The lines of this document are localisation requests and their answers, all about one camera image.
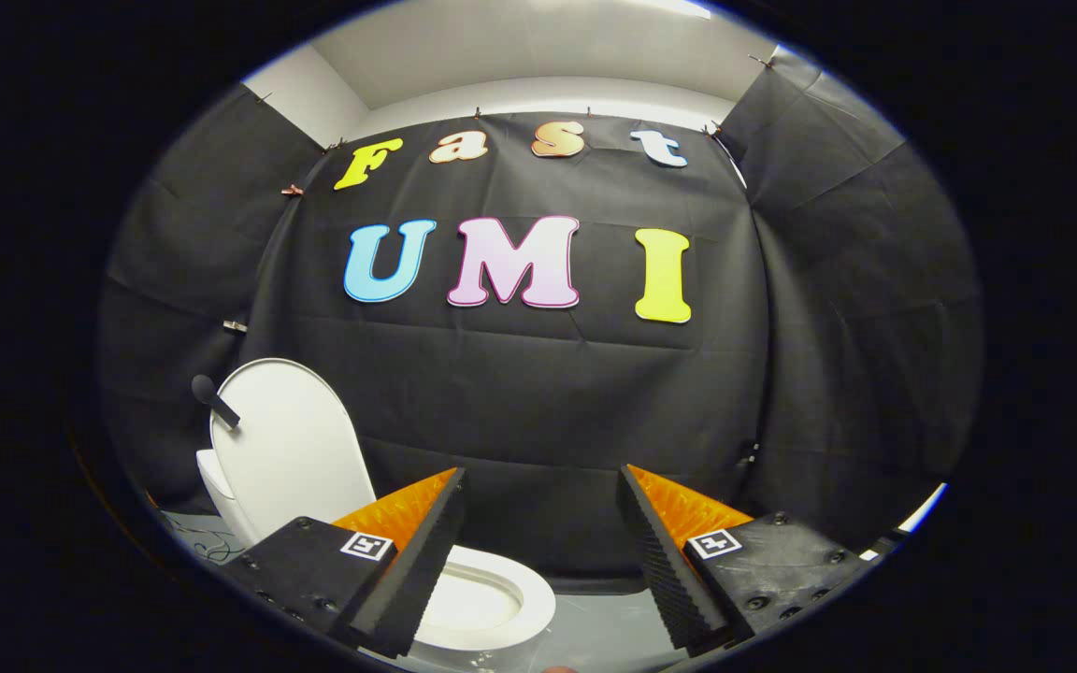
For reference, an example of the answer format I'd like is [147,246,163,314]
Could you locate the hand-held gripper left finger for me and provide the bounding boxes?
[221,467,467,659]

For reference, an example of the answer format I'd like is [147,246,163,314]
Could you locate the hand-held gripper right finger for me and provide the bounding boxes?
[616,465,869,655]

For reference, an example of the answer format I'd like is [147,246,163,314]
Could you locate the white toilet lid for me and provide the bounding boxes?
[191,358,378,549]

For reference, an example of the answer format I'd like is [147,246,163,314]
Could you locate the white ceramic toilet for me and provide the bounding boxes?
[196,449,557,653]

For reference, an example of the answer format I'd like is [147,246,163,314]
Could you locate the black backdrop cloth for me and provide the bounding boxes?
[99,47,984,595]

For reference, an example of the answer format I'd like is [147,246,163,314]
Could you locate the thin black floor cables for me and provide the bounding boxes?
[163,517,233,565]

